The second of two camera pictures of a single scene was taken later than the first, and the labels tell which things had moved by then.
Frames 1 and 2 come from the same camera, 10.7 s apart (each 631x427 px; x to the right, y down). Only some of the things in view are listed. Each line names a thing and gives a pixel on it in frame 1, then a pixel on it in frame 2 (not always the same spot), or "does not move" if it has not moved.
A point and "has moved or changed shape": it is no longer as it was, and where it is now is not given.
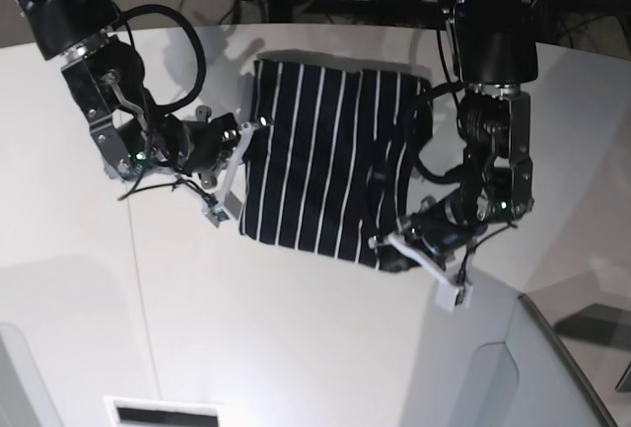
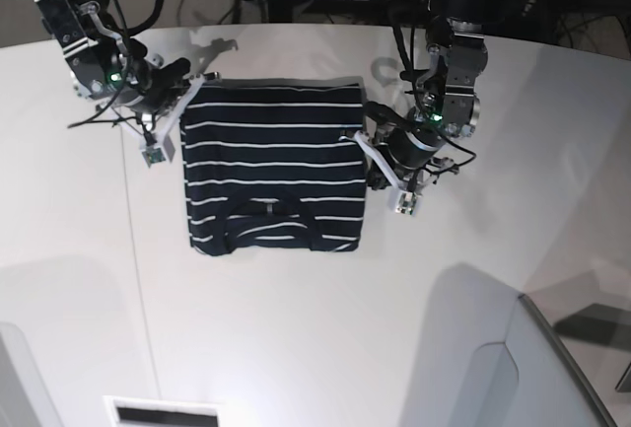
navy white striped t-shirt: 329,158 has moved or changed shape
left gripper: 202,146 -> 153,89
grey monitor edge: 569,361 does not move
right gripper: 442,230 -> 412,146
